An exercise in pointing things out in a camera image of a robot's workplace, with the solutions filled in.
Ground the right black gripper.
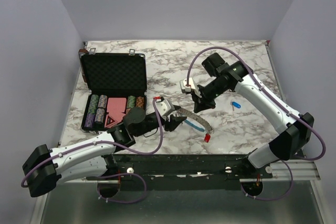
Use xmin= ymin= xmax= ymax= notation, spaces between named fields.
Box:
xmin=191 ymin=79 xmax=228 ymax=113

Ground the grey blue spiral keyring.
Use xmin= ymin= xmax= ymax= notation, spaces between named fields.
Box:
xmin=177 ymin=108 xmax=214 ymax=143

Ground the blue tagged key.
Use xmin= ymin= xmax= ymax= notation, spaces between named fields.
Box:
xmin=230 ymin=101 xmax=242 ymax=111

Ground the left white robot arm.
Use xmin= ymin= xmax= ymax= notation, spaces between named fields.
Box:
xmin=20 ymin=100 xmax=186 ymax=197

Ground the orange poker chip stack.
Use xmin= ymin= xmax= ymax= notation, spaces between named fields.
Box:
xmin=125 ymin=97 xmax=145 ymax=114

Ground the green poker chip stack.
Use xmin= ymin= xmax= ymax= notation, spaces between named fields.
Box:
xmin=127 ymin=95 xmax=137 ymax=109

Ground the pink playing card deck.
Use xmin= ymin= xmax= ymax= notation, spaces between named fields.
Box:
xmin=104 ymin=98 xmax=127 ymax=129

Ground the black poker chip case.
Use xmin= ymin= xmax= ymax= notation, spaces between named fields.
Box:
xmin=78 ymin=49 xmax=147 ymax=132

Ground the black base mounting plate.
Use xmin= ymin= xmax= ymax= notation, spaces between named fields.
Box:
xmin=99 ymin=154 xmax=272 ymax=191

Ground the purple poker chip stack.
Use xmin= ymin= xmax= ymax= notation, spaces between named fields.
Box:
xmin=82 ymin=94 xmax=108 ymax=130

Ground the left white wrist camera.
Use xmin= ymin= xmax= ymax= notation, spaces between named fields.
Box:
xmin=156 ymin=99 xmax=175 ymax=119

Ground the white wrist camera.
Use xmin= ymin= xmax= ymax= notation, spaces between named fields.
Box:
xmin=180 ymin=78 xmax=197 ymax=94
xmin=156 ymin=99 xmax=175 ymax=119

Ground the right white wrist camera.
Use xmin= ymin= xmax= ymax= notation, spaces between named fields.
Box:
xmin=180 ymin=78 xmax=197 ymax=94

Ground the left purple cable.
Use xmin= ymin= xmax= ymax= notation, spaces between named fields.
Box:
xmin=20 ymin=97 xmax=165 ymax=204

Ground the purple cable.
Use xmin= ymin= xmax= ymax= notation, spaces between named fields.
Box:
xmin=20 ymin=97 xmax=165 ymax=204
xmin=186 ymin=47 xmax=326 ymax=202

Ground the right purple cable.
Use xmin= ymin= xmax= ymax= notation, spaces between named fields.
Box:
xmin=186 ymin=47 xmax=326 ymax=202

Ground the aluminium rail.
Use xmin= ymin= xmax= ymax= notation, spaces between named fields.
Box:
xmin=57 ymin=160 xmax=320 ymax=184

